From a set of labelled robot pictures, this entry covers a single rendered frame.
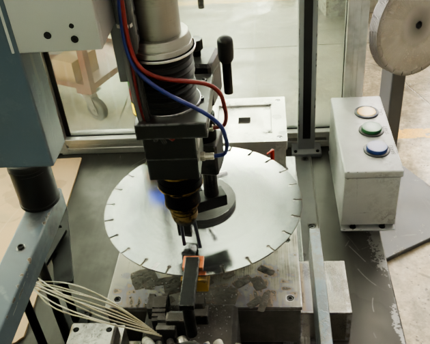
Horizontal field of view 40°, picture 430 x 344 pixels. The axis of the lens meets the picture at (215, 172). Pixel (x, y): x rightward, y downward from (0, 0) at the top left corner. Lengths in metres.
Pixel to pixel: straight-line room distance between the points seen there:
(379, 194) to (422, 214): 1.25
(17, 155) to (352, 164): 0.68
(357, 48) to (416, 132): 1.62
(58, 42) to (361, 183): 0.73
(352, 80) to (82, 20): 0.90
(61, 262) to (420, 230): 1.63
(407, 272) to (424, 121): 1.01
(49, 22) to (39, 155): 0.16
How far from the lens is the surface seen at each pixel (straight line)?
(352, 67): 1.35
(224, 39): 0.73
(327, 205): 1.28
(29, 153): 0.66
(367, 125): 1.24
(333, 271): 1.04
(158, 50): 0.62
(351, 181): 1.14
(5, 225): 1.36
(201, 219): 0.94
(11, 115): 0.63
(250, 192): 0.99
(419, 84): 3.32
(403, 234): 2.32
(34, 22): 0.57
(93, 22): 0.56
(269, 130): 1.24
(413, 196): 2.49
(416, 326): 2.05
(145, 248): 0.92
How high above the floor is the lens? 1.58
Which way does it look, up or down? 37 degrees down
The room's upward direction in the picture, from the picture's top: 6 degrees counter-clockwise
